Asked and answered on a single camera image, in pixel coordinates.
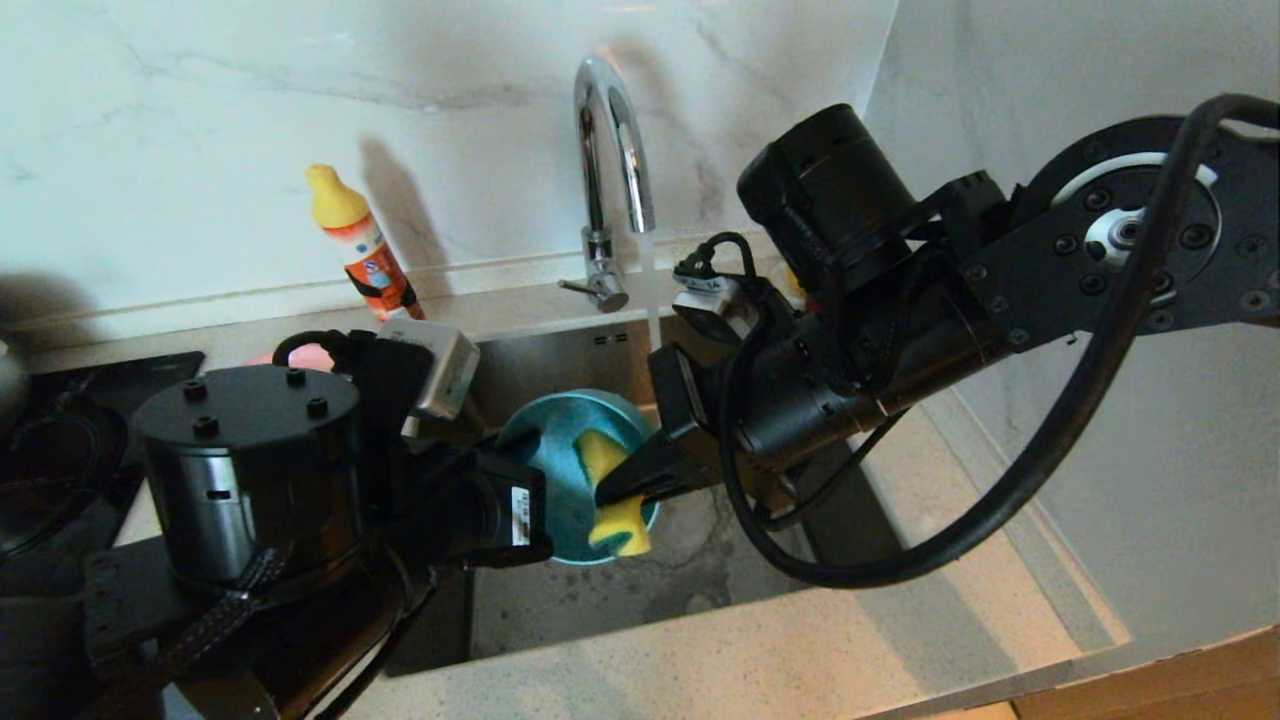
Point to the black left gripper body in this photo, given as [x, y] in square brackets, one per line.
[260, 480]

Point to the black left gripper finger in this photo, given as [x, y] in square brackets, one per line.
[530, 452]

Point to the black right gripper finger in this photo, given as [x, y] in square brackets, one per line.
[650, 470]

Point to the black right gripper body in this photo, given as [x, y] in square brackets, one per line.
[850, 380]

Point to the teal cup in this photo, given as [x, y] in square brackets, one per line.
[560, 470]

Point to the yellow sponge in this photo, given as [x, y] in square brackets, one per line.
[620, 530]

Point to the pink plate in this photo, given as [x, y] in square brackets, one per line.
[310, 357]

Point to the orange dish soap bottle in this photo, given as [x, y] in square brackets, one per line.
[365, 265]

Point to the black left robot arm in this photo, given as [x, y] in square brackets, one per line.
[100, 640]

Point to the stainless steel sink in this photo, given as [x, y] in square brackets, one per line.
[640, 600]

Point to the black glass cooktop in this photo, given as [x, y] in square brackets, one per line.
[150, 375]

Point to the chrome gooseneck faucet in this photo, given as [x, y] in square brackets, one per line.
[598, 250]

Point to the wooden cabinet panel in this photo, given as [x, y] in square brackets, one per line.
[1150, 690]

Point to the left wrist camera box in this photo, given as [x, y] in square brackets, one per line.
[440, 365]

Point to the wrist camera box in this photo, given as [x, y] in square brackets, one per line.
[710, 310]
[440, 365]

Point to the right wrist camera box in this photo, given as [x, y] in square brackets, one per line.
[710, 310]

